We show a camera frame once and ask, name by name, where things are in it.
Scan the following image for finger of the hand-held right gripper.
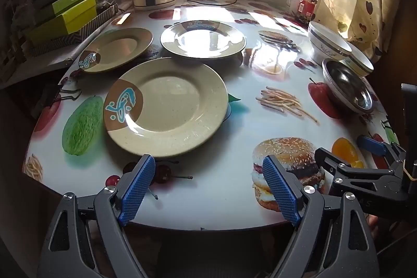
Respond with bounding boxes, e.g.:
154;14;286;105
314;148;396;181
356;134;408;168

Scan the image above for large lime green box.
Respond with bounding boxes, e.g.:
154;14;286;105
25;0;98;45

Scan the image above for glass jar red label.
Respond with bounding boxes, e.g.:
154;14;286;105
299;0;320;21

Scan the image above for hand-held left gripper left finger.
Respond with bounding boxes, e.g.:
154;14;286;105
36;153;157;278

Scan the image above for fruit printed tablecloth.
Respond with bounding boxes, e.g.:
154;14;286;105
22;0;400;231

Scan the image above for white bowl blue stripes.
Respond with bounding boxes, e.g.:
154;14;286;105
342;42;375;77
308;21;353;65

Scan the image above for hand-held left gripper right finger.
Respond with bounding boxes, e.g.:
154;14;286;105
262;155;382;278

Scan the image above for cream plate brown blue motif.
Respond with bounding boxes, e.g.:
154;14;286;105
103;57;229;158
78;27;154;74
160;20;247;61

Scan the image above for stainless steel bowl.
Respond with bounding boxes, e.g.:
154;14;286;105
322;58;376;114

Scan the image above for black binder clip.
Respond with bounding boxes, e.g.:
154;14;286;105
38;82;82;112

